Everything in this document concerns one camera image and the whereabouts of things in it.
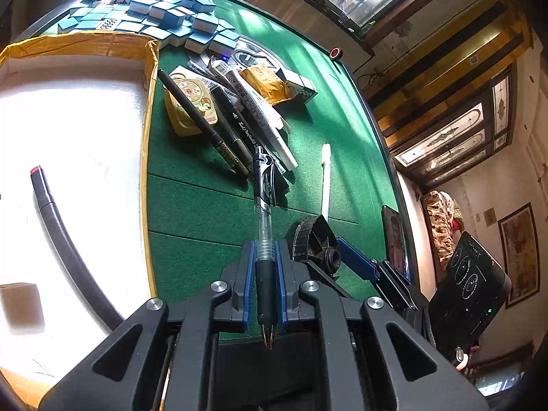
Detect black plastic fan part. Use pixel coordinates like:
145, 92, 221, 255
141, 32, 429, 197
286, 215, 341, 277

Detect white slim pen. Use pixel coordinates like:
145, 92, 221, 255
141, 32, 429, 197
321, 143, 332, 220

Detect clear gel pen black grip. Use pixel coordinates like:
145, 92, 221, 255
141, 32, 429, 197
253, 146, 278, 350

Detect black marker red caps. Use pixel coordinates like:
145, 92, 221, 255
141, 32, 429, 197
30, 166, 124, 331

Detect white paint marker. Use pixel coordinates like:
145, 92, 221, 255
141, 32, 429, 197
225, 71, 298, 171

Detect black marker white text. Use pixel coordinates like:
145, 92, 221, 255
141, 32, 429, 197
212, 86, 259, 170

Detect thin black pen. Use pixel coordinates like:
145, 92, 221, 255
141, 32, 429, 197
158, 69, 249, 178

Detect yellow cartoon toy case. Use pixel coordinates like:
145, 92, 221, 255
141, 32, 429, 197
163, 72, 219, 138

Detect small cardboard box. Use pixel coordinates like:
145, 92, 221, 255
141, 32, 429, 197
1, 282, 45, 333

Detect smartphone on table edge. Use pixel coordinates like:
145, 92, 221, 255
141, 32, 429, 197
381, 205, 410, 280

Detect small white green box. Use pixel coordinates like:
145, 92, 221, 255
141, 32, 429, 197
276, 67, 317, 103

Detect orange padded envelope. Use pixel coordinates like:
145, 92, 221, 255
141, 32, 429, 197
239, 63, 292, 106

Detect yellow taped cardboard tray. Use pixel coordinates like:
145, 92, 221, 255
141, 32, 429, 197
1, 33, 158, 407

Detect blue mahjong tile pile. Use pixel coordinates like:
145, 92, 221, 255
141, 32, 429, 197
57, 0, 240, 59

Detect black camera housing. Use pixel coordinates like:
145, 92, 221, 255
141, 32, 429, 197
428, 232, 512, 361

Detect framed wall picture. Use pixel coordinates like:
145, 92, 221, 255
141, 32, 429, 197
498, 202, 540, 309

